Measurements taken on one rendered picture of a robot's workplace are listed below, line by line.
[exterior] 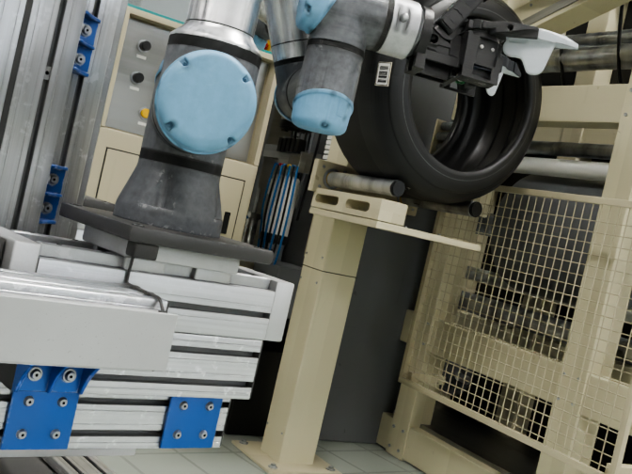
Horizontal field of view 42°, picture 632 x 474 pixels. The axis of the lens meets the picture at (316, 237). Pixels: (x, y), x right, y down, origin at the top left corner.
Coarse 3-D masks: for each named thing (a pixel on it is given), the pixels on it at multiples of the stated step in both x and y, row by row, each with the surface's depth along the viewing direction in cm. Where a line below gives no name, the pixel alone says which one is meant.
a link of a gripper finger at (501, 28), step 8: (488, 24) 107; (496, 24) 107; (504, 24) 106; (512, 24) 106; (520, 24) 106; (496, 32) 106; (504, 32) 106; (512, 32) 106; (520, 32) 106; (528, 32) 106; (536, 32) 106
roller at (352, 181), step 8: (328, 176) 247; (336, 176) 243; (344, 176) 240; (352, 176) 237; (360, 176) 234; (368, 176) 232; (328, 184) 248; (336, 184) 243; (344, 184) 239; (352, 184) 235; (360, 184) 231; (368, 184) 228; (376, 184) 224; (384, 184) 222; (392, 184) 219; (400, 184) 219; (368, 192) 231; (376, 192) 226; (384, 192) 222; (392, 192) 219; (400, 192) 220
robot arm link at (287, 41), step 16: (272, 0) 115; (288, 0) 114; (272, 16) 115; (288, 16) 114; (272, 32) 116; (288, 32) 114; (304, 32) 114; (272, 48) 117; (288, 48) 115; (304, 48) 115; (288, 64) 115; (288, 80) 114; (288, 112) 117
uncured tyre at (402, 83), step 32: (416, 0) 215; (448, 0) 215; (384, 96) 211; (480, 96) 259; (512, 96) 249; (352, 128) 223; (384, 128) 213; (416, 128) 214; (480, 128) 259; (512, 128) 248; (352, 160) 233; (384, 160) 219; (416, 160) 217; (448, 160) 257; (480, 160) 252; (512, 160) 233; (416, 192) 224; (448, 192) 225; (480, 192) 231
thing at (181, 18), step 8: (136, 0) 253; (144, 0) 254; (152, 0) 255; (160, 0) 256; (168, 0) 258; (176, 0) 259; (184, 0) 260; (136, 8) 252; (144, 8) 254; (152, 8) 255; (160, 8) 257; (168, 8) 258; (176, 8) 259; (184, 8) 260; (160, 16) 256; (168, 16) 258; (176, 16) 259; (184, 16) 261; (264, 48) 276
